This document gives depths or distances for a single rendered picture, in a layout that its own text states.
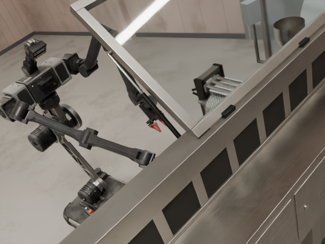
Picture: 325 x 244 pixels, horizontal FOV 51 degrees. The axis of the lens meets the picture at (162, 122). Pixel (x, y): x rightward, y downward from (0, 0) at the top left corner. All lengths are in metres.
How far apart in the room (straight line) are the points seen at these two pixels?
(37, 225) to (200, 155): 2.79
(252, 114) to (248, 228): 0.33
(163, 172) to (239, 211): 0.27
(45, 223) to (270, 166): 2.72
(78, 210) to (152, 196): 2.23
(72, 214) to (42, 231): 0.51
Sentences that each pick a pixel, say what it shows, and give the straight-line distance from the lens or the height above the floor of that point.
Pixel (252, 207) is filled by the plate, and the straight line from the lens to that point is 1.03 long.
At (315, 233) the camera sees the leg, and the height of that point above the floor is 0.99.
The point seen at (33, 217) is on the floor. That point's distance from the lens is 3.69.
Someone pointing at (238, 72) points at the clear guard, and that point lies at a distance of 1.11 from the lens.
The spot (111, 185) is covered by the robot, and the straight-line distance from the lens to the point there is 3.10.
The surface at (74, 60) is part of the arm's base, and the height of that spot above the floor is 1.49.
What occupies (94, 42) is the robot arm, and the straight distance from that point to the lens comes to 1.98.
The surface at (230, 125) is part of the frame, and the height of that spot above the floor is 1.63.
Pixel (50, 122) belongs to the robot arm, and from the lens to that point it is 1.95.
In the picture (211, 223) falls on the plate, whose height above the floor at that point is 1.44.
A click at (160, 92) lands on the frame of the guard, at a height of 1.77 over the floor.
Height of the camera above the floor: 2.25
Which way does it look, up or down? 35 degrees down
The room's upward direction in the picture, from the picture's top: 21 degrees counter-clockwise
